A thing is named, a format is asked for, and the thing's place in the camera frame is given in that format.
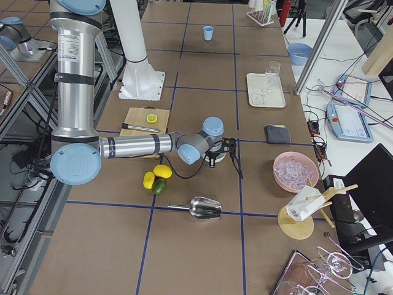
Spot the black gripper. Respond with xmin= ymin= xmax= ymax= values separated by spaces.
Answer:
xmin=207 ymin=138 xmax=243 ymax=179

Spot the green ceramic bowl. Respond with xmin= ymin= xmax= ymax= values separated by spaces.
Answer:
xmin=204 ymin=153 xmax=226 ymax=163

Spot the light blue plastic cup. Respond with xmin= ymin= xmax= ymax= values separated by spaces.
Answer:
xmin=203 ymin=26 xmax=214 ymax=41

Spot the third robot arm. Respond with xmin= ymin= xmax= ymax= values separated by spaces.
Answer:
xmin=1 ymin=17 xmax=53 ymax=62

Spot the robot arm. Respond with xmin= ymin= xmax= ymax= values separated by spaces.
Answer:
xmin=50 ymin=1 xmax=240 ymax=186

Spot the pink bowl with ice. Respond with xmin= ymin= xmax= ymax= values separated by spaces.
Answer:
xmin=273 ymin=152 xmax=319 ymax=192

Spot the metal ice scoop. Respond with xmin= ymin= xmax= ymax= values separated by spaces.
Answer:
xmin=168 ymin=196 xmax=222 ymax=219

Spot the blue bowl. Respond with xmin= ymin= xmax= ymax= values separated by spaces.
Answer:
xmin=287 ymin=43 xmax=313 ymax=66

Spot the grey folded cloth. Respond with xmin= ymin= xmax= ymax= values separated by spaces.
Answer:
xmin=265 ymin=124 xmax=292 ymax=144

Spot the white bear tray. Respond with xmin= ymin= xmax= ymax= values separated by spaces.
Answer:
xmin=246 ymin=73 xmax=286 ymax=108

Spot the yellow lemon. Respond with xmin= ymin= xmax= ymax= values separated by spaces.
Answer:
xmin=153 ymin=164 xmax=173 ymax=179
xmin=142 ymin=171 xmax=156 ymax=190

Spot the green lime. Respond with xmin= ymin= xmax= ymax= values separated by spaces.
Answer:
xmin=152 ymin=178 xmax=167 ymax=195

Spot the half lemon slice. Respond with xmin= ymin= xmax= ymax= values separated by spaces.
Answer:
xmin=146 ymin=114 xmax=158 ymax=124

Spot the clear wine glass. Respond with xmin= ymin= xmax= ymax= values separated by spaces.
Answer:
xmin=261 ymin=61 xmax=281 ymax=95

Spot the wooden cutting board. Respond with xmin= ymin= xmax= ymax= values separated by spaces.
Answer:
xmin=119 ymin=106 xmax=171 ymax=160

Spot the white paper carton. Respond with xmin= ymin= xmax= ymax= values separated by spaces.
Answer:
xmin=286 ymin=186 xmax=325 ymax=222

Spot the wooden cup stand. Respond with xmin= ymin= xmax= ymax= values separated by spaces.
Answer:
xmin=278 ymin=184 xmax=358 ymax=240

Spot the near teach pendant tablet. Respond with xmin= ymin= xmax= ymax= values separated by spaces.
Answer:
xmin=326 ymin=103 xmax=374 ymax=143

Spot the teach pendant tablet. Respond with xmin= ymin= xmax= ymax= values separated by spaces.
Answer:
xmin=333 ymin=74 xmax=372 ymax=108
xmin=326 ymin=103 xmax=374 ymax=143

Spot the far teach pendant tablet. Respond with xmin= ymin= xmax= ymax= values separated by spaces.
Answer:
xmin=333 ymin=74 xmax=372 ymax=108

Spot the black monitor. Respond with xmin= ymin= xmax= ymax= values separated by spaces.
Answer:
xmin=331 ymin=143 xmax=392 ymax=254

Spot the red cylinder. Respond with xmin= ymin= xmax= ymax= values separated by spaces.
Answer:
xmin=279 ymin=0 xmax=292 ymax=28

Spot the wine glass rack tray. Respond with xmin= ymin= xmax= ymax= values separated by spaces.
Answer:
xmin=271 ymin=246 xmax=365 ymax=294

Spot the black tripod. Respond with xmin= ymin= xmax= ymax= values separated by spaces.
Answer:
xmin=283 ymin=0 xmax=307 ymax=37

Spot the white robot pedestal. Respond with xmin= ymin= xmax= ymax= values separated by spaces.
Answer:
xmin=110 ymin=0 xmax=165 ymax=101

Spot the white wire cup rack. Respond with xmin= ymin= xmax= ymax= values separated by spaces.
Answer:
xmin=246 ymin=0 xmax=276 ymax=26

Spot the aluminium frame post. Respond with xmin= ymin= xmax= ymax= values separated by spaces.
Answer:
xmin=294 ymin=0 xmax=349 ymax=95

